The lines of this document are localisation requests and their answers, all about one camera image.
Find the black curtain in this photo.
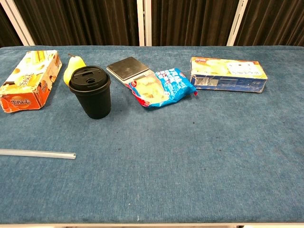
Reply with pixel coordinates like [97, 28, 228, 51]
[0, 4, 24, 48]
[234, 0, 304, 47]
[151, 0, 240, 47]
[13, 0, 140, 47]

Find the white frame post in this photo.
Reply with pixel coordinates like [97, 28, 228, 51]
[0, 0, 36, 46]
[144, 0, 152, 47]
[136, 0, 145, 47]
[226, 0, 249, 47]

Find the black round container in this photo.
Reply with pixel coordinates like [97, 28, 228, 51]
[68, 66, 112, 120]

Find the yellow lemon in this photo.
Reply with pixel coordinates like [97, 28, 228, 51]
[63, 53, 86, 86]

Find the orange egg roll snack box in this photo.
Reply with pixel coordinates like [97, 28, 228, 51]
[0, 49, 63, 114]

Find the silver kitchen scale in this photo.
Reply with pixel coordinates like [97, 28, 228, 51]
[106, 56, 152, 84]

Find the blue snack bag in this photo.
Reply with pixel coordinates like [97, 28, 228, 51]
[125, 68, 198, 108]

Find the blue orange pastry box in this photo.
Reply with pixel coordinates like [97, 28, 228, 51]
[189, 57, 268, 94]

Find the clear plastic straw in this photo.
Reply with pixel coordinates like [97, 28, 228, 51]
[0, 149, 76, 160]

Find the blue table cloth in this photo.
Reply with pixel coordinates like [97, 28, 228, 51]
[0, 45, 304, 224]

